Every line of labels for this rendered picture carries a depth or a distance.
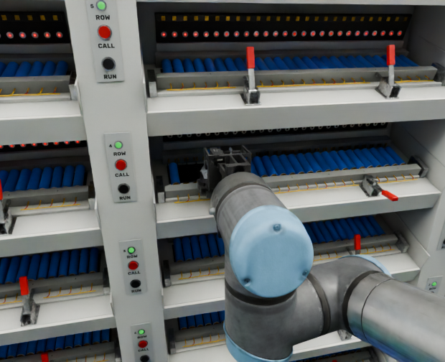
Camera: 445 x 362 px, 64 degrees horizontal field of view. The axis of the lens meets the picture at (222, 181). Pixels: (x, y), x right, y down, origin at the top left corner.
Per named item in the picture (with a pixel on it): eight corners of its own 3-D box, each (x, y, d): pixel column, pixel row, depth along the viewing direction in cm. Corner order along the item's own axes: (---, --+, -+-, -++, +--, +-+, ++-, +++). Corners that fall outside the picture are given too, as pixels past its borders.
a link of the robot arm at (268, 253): (234, 311, 38) (235, 229, 35) (214, 249, 50) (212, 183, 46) (316, 299, 40) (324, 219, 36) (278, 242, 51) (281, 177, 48)
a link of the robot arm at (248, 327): (320, 360, 47) (329, 283, 43) (240, 391, 43) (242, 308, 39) (283, 314, 55) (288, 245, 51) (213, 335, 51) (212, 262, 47)
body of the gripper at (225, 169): (244, 144, 63) (265, 164, 52) (243, 188, 66) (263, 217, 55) (201, 146, 61) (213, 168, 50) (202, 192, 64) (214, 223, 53)
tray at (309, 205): (433, 207, 79) (453, 174, 73) (156, 239, 67) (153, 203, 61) (384, 154, 94) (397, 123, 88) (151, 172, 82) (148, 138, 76)
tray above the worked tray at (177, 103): (456, 118, 71) (495, 49, 62) (147, 136, 59) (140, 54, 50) (399, 75, 86) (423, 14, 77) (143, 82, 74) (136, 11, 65)
